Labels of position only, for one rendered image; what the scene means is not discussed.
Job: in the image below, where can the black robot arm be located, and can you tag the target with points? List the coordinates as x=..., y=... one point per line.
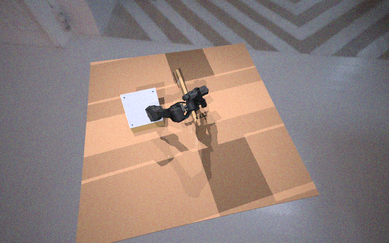
x=175, y=112

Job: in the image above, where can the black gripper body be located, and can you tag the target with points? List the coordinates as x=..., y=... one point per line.
x=203, y=104

